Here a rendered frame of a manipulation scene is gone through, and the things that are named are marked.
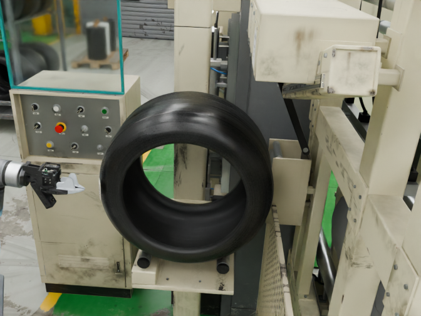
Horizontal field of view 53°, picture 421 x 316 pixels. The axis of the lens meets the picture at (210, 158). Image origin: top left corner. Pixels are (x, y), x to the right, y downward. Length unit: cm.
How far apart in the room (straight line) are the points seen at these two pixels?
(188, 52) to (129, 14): 936
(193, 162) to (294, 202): 43
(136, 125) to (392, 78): 72
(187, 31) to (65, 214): 131
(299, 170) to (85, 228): 129
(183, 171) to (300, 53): 93
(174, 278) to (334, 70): 104
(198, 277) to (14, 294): 154
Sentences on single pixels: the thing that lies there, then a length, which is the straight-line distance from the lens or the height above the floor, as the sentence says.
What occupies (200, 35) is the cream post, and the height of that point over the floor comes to 163.
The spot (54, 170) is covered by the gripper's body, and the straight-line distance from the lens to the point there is 155.
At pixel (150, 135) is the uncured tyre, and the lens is 127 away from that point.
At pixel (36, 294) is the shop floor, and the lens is 288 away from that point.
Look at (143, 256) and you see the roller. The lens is 155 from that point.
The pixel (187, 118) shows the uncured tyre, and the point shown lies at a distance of 126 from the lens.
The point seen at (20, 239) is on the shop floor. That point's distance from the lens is 337.
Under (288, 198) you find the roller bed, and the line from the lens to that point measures 172.
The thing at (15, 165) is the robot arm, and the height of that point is 121.
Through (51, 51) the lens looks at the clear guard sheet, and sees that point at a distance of 214.
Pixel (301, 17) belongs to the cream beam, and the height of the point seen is 178.
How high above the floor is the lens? 188
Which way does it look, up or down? 25 degrees down
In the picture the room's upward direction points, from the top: 3 degrees clockwise
